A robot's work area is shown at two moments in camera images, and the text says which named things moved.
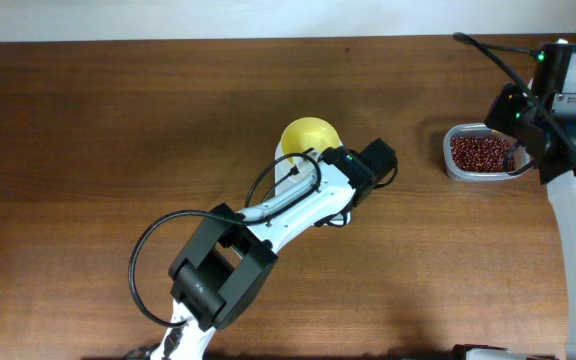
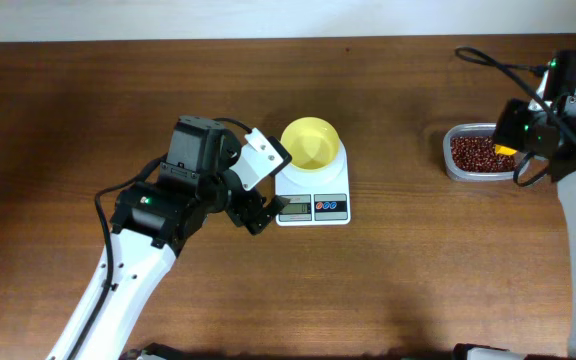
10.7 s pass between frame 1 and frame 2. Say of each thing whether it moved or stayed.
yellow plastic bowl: stayed
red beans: stayed
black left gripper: moved
